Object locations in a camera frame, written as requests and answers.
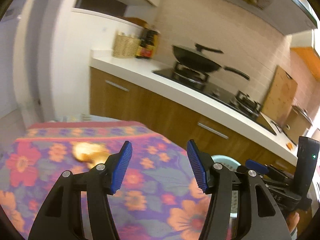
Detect light blue plastic trash basket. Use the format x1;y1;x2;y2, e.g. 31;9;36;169
211;155;240;219

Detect wooden kitchen cabinet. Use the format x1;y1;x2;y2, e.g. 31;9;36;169
90;68;295;173

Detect person's right hand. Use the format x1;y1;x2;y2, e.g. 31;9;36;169
286;211;300;233

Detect beige rice cooker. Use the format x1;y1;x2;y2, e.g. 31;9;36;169
282;105;312;145

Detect wooden cutting board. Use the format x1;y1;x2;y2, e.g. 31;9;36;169
261;65;298;126

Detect black glass gas stove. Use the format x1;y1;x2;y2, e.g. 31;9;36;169
153;62;276;135

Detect pale orange peel far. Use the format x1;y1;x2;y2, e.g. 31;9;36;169
72;142;111;169

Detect floral purple table cloth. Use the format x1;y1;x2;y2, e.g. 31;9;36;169
1;121;210;239

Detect black wok with lid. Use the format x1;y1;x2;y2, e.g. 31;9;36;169
172;43;250;81

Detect red label sauce bottle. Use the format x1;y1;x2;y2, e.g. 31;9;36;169
145;28;160;59

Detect dark soy sauce bottle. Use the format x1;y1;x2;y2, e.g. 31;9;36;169
136;25;149;59

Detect woven beige utensil basket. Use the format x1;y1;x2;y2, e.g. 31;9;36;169
112;33;140;59

